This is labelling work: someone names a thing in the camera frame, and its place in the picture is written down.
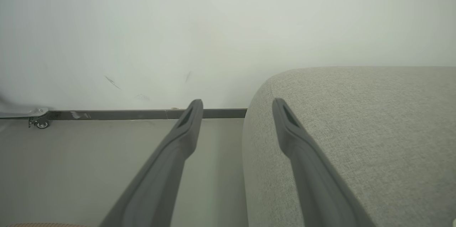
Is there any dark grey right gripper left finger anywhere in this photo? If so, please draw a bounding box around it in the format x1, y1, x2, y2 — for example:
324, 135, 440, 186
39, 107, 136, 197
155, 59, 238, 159
100, 99, 203, 227

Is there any grey fabric sofa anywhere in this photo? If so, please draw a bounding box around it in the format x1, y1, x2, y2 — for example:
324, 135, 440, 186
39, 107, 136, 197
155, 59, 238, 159
242, 66, 456, 227

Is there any small caster wheel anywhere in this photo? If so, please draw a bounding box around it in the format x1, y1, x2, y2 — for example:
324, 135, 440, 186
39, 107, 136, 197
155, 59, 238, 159
0, 108, 50, 129

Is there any cream perforated laundry basket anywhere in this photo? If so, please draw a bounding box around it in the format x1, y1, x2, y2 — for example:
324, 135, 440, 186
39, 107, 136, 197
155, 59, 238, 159
4, 222, 93, 227

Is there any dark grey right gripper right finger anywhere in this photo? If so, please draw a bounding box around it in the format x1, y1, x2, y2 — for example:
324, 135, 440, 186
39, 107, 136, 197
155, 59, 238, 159
273, 98, 376, 227

